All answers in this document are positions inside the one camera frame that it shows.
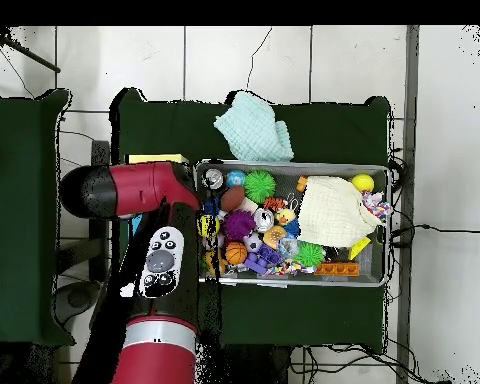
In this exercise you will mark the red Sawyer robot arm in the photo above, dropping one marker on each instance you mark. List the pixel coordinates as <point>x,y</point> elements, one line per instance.
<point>144,188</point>

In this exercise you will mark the purple spiky ball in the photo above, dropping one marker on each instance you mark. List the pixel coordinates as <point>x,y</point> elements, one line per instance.
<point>238,226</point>

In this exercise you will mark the silver drink can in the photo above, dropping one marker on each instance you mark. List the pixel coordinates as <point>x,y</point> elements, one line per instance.
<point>214,178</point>

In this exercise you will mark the orange plastic tray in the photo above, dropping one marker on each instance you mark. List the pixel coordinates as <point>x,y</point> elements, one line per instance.
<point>338,270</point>

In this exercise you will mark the wooden box with three holes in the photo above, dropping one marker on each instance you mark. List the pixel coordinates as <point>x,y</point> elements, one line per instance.
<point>156,158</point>

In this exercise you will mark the green cloth side table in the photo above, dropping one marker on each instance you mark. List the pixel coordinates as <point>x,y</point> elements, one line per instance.
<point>20,232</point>

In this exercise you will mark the cream knitted cloth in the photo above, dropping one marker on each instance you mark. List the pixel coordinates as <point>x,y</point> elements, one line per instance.
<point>336,212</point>

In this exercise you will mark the plain yellow ball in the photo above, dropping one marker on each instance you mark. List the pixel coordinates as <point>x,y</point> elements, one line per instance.
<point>362,182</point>

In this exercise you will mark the green spiky ball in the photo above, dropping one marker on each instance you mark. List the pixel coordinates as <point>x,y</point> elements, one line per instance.
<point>260,186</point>
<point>308,254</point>

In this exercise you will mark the orange toy basketball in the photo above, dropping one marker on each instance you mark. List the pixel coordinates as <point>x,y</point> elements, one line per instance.
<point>235,253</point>

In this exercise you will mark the yellow smiley face ball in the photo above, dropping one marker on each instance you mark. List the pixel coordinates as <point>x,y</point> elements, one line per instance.
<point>210,226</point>

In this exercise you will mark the blue globe ball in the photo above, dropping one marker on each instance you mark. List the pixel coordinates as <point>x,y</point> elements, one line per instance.
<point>235,178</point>

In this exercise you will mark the brown toy football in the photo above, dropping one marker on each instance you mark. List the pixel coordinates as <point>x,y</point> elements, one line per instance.
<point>232,198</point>

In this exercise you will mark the mint green knitted cloth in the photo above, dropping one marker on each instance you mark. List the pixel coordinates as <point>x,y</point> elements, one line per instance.
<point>252,128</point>

